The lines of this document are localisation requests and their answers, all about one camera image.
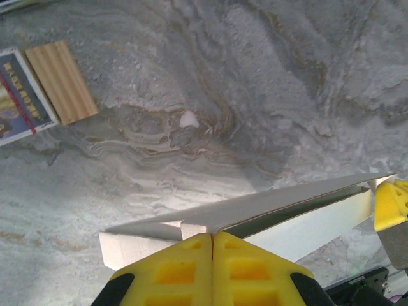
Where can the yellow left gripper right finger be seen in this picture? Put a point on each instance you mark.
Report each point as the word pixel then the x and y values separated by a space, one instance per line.
pixel 255 280

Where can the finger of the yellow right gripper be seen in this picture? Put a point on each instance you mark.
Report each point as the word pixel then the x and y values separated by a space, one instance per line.
pixel 392 210

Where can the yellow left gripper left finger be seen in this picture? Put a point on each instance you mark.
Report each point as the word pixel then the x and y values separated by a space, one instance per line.
pixel 172 280

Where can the white paper box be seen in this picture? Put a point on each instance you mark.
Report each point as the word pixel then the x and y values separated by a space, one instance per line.
pixel 303 229

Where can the small white paper scrap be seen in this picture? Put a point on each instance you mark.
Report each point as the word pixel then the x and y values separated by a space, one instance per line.
pixel 188 119

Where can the ridged wooden block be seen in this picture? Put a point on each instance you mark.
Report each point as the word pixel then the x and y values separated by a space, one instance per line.
pixel 60 83

